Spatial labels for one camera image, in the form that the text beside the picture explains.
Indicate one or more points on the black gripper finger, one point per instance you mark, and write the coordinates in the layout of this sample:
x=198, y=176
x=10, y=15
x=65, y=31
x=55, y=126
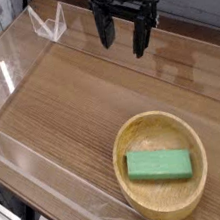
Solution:
x=104, y=24
x=141, y=35

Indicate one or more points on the green rectangular block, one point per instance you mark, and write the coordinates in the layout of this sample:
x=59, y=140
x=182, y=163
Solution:
x=162, y=164

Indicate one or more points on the brown wooden bowl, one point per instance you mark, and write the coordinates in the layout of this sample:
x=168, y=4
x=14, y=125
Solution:
x=160, y=199

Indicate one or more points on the clear acrylic corner bracket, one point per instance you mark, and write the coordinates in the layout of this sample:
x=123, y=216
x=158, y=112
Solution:
x=51, y=29

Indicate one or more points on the clear acrylic tray wall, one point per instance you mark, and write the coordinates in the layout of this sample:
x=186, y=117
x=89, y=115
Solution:
x=52, y=190

